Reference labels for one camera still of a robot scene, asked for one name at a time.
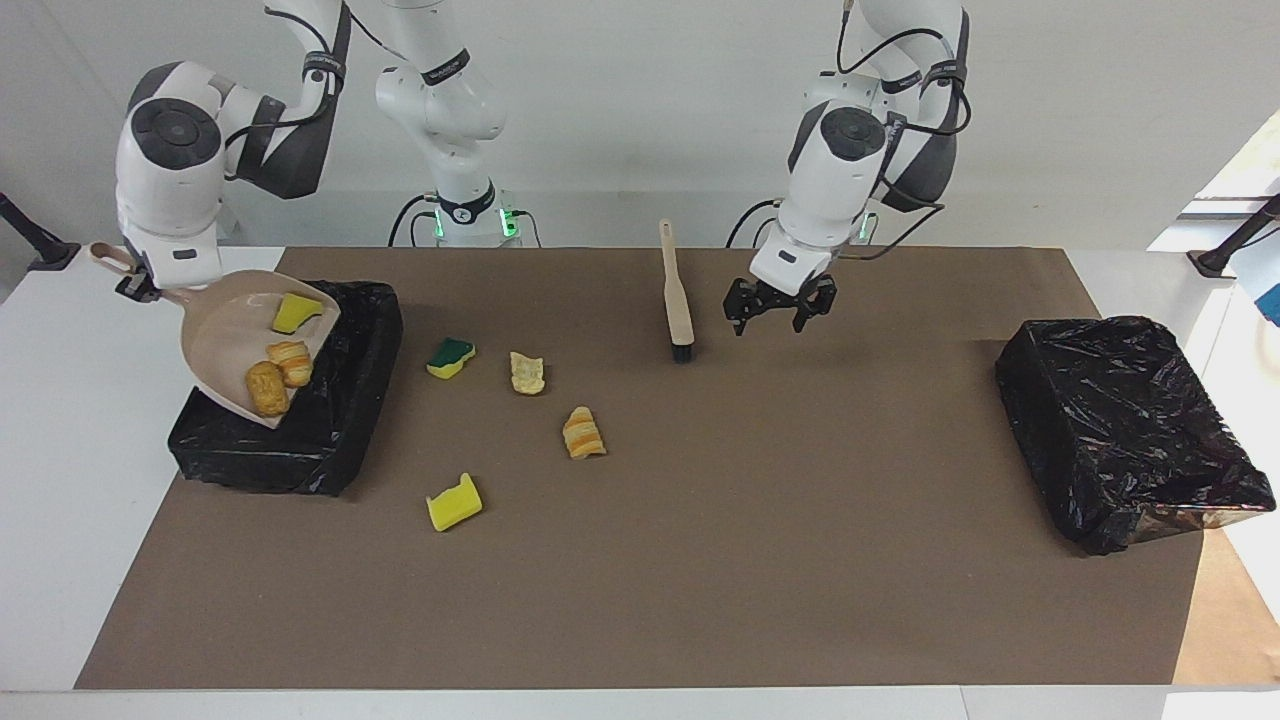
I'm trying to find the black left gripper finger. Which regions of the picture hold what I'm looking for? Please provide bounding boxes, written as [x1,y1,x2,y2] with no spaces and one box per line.
[793,276,839,335]
[724,278,766,337]

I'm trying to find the beige hand brush black bristles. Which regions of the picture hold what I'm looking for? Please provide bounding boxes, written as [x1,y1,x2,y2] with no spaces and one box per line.
[659,219,696,363]

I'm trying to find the beige plastic dustpan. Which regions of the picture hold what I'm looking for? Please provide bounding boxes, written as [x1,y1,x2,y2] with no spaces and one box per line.
[88,241,343,431]

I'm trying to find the small yellow sponge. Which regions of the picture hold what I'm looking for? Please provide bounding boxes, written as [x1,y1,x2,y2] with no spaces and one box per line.
[272,292,325,335]

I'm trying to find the brown bread roll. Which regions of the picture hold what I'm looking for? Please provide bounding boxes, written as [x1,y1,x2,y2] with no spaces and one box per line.
[245,360,291,418]

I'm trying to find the striped croissant piece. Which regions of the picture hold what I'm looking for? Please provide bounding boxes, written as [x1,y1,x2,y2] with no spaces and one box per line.
[266,340,314,388]
[562,405,608,461]

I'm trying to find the green and yellow sponge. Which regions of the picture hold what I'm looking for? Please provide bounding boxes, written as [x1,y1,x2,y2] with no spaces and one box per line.
[426,337,477,381]

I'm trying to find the large yellow sponge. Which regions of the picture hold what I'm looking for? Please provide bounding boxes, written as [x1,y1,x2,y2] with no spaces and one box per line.
[426,472,484,533]

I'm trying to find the black bag lined bin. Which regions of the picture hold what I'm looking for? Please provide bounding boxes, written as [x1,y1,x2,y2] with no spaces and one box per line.
[994,316,1277,557]
[167,280,405,498]

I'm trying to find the black clamp stand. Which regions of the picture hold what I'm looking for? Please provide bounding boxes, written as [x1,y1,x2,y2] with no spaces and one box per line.
[1187,192,1280,279]
[0,192,81,273]

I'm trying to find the brown table mat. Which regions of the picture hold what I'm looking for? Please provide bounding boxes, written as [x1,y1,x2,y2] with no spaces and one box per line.
[75,247,1206,691]

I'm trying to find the blue labelled clear object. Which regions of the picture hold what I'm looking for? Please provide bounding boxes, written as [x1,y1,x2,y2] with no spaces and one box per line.
[1228,235,1280,331]

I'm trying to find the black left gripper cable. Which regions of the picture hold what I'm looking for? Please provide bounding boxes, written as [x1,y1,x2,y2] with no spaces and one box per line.
[835,0,973,263]

